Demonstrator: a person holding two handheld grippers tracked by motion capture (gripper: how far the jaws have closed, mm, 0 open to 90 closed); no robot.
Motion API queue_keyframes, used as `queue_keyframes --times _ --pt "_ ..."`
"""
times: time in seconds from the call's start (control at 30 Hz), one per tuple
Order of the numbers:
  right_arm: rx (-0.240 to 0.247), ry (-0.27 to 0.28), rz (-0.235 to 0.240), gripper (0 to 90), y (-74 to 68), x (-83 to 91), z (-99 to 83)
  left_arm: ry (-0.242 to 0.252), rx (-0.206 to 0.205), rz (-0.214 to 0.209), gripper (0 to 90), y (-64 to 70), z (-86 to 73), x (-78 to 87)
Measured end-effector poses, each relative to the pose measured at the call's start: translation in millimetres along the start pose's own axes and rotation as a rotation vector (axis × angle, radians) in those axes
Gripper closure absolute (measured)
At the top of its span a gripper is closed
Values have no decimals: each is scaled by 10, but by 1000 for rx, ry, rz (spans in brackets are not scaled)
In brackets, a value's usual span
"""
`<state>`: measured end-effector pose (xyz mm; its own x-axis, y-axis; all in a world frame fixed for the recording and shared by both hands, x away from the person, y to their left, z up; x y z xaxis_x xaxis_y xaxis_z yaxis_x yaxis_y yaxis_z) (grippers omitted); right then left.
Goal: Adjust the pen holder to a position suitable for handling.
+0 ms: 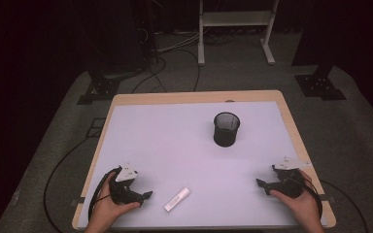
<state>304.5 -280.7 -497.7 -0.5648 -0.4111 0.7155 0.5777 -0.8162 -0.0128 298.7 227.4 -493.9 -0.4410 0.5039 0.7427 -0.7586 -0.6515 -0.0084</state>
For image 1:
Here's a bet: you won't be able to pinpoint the person's right hand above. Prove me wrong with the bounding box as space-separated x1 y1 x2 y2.
269 169 322 228

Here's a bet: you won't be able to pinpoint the white rectangular eraser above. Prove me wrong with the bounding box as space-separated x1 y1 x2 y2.
163 186 191 214

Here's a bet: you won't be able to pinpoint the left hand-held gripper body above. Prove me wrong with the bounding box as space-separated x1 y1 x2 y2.
109 163 145 206

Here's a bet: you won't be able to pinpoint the white table mat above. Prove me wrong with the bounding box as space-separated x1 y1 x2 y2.
77 101 328 229

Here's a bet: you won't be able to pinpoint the black mesh pen holder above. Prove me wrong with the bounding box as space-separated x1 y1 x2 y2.
213 111 242 149

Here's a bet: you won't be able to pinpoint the left hand-held gripper cable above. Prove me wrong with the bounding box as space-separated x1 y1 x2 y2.
87 166 122 221

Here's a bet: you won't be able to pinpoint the black tape strip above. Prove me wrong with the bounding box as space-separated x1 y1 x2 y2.
320 193 337 204
69 196 87 208

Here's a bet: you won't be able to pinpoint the black floor cable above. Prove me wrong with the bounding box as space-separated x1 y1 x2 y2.
43 137 93 233
320 179 370 233
130 55 168 95
173 48 202 93

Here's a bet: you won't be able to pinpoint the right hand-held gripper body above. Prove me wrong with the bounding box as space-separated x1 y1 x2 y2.
265 155 313 199

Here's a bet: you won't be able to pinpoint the hand-held gripper cable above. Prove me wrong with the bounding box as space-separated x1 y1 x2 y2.
87 166 122 221
299 176 324 218

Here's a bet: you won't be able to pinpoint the right hand-held gripper cable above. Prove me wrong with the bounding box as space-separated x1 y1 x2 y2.
299 176 324 218

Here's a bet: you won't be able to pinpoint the white metal stand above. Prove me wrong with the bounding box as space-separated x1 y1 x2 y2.
197 0 281 67

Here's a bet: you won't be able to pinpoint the black stand base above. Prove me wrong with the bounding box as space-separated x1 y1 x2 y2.
293 63 348 102
76 68 121 106

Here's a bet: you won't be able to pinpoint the white floor cables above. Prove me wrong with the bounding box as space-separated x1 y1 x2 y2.
154 31 202 54

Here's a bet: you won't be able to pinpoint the wooden table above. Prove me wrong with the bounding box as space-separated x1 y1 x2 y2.
71 89 337 231

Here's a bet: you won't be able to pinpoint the person's left hand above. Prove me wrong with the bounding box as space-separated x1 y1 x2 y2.
88 171 142 228

